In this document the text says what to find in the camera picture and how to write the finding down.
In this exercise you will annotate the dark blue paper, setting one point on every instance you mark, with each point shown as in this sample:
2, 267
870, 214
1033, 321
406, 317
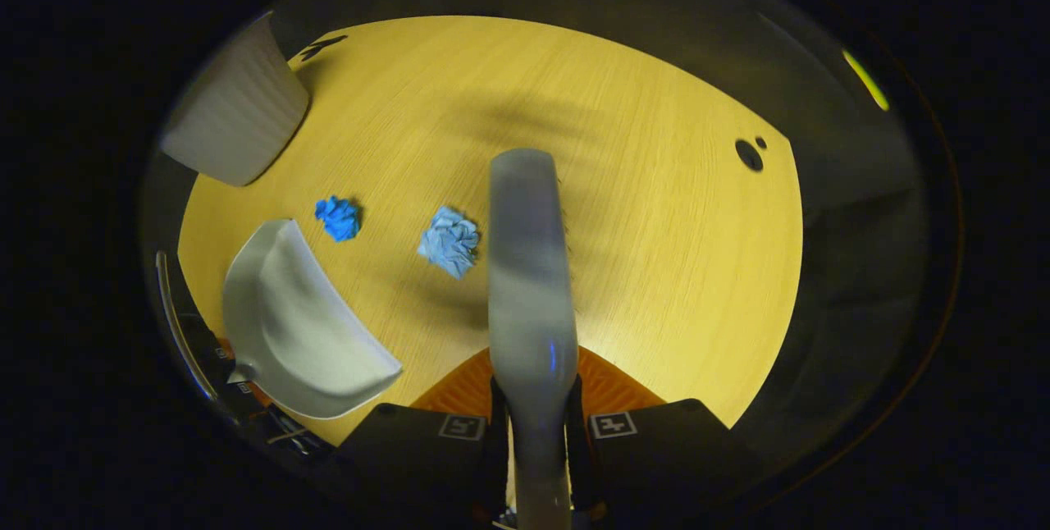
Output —
338, 218

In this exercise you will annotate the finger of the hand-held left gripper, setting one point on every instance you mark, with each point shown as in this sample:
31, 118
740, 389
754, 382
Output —
234, 370

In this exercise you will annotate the white garbage bin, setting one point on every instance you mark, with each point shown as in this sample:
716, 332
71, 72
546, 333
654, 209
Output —
238, 111

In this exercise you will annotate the wooden desktop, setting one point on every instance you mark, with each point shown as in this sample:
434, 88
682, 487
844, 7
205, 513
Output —
656, 226

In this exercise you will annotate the small white broom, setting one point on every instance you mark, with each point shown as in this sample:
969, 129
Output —
529, 284

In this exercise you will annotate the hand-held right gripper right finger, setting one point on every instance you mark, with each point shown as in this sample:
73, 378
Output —
664, 448

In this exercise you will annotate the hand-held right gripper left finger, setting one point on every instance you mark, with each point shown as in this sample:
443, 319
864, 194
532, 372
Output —
410, 448

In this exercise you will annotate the white dustpan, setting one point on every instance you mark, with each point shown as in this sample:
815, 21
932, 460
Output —
295, 333

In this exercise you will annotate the light blue paper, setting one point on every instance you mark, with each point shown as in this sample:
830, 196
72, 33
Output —
449, 241

